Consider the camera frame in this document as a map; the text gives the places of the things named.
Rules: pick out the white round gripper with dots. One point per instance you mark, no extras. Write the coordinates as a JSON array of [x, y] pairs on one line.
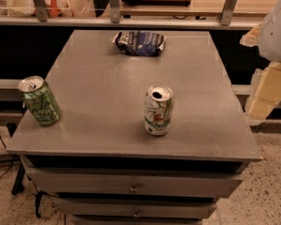
[[275, 37]]

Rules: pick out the white 7up can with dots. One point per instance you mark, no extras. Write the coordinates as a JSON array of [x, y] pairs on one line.
[[158, 106]]

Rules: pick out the green soda can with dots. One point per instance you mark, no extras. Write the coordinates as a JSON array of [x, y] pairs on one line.
[[39, 100]]

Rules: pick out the dark blue chip bag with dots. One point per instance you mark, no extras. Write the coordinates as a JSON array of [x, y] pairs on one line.
[[139, 43]]

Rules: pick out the top grey drawer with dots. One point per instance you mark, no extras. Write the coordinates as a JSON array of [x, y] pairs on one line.
[[204, 186]]

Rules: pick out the grey drawer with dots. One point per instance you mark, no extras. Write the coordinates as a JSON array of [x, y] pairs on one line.
[[204, 186], [134, 209]]

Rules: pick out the middle grey drawer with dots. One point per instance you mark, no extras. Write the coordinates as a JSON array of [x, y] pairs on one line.
[[134, 209]]

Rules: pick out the grey drawer cabinet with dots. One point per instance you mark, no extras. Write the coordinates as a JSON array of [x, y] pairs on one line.
[[101, 93]]

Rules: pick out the orange white bag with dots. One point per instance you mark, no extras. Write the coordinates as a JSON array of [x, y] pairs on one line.
[[52, 8]]

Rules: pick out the metal railing frame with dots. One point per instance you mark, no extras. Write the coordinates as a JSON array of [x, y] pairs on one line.
[[200, 14]]

